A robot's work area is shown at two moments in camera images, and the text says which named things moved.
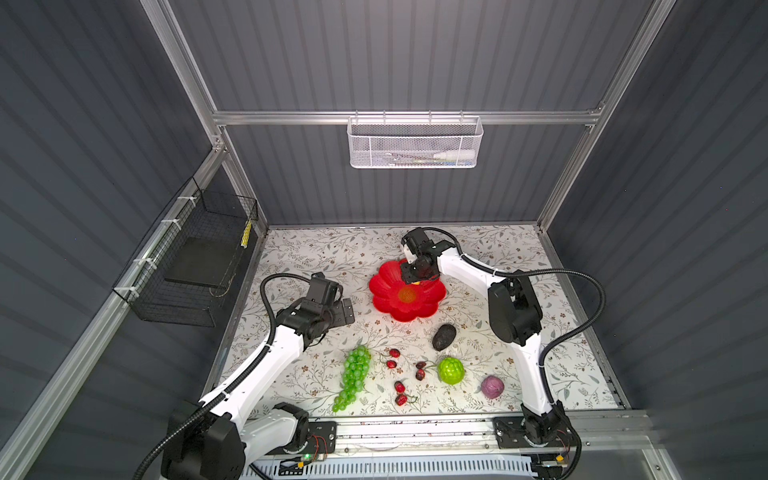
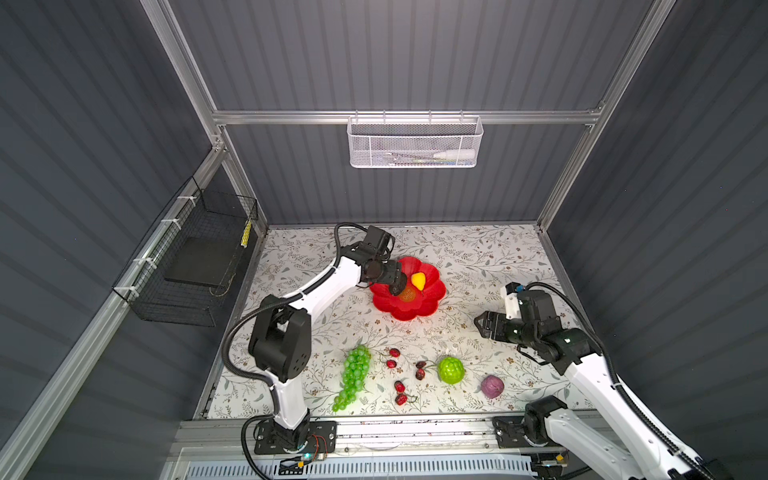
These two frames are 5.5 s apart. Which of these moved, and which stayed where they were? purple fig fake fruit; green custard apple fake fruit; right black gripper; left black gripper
Moved: left black gripper; right black gripper
Stayed: green custard apple fake fruit; purple fig fake fruit
